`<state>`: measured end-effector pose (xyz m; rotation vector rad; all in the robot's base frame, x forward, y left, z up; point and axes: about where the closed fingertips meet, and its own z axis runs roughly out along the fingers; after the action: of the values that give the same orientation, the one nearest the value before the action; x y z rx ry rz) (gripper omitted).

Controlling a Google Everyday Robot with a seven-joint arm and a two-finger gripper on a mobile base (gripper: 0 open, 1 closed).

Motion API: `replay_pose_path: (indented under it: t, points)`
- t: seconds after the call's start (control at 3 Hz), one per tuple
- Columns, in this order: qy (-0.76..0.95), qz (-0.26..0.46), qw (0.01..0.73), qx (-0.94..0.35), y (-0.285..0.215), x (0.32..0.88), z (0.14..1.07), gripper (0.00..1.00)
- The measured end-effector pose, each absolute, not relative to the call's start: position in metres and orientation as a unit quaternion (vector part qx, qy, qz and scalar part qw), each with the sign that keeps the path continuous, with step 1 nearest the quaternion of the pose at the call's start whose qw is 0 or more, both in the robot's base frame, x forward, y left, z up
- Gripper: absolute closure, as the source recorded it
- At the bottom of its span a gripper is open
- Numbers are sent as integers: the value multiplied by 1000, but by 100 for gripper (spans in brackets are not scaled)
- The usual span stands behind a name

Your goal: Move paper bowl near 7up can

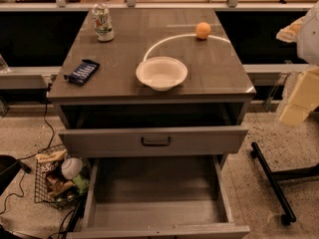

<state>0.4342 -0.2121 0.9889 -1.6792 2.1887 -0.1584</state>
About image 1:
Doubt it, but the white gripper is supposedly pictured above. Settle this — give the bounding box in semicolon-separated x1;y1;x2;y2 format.
276;2;319;126

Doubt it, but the white paper bowl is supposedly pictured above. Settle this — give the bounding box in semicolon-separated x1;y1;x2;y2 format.
136;57;188;92

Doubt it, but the white bowl in basket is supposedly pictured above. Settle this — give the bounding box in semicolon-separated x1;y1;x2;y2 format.
61;158;83;180

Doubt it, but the orange fruit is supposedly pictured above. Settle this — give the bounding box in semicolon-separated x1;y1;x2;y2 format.
195;22;211;40

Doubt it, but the black wheeled stand base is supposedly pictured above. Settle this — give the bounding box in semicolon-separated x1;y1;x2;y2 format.
250;142;319;226

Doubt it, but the grey drawer cabinet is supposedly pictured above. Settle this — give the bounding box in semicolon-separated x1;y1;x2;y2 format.
49;8;255;239

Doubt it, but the lower open grey drawer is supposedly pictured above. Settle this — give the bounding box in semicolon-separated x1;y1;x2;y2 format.
67;155;250;239

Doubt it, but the blue snack packet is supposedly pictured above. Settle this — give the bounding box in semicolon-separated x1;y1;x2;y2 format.
64;60;100;86

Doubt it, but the upper grey drawer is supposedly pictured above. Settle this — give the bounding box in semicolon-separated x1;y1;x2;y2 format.
59;125;248;158

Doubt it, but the green packet in basket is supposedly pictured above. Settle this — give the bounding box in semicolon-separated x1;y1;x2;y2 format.
72;174;90;195

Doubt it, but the chip bag in basket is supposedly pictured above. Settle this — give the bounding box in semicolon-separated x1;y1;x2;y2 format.
36;149;67;173

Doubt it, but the black wire basket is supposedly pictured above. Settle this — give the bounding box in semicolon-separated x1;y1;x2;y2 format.
34;144;90;210

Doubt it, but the black power cable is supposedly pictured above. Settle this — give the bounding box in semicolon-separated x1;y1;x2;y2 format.
0;82;56;215

